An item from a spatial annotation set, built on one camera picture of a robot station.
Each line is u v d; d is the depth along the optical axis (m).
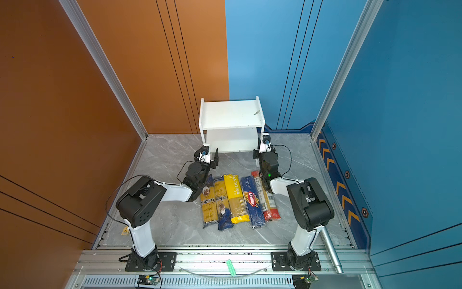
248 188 0.91
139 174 0.55
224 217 0.82
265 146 0.77
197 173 0.70
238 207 0.85
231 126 0.79
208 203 0.87
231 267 0.71
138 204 0.50
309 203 0.49
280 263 0.72
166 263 0.74
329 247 0.75
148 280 0.71
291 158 1.11
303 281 0.70
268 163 0.68
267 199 0.89
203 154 0.74
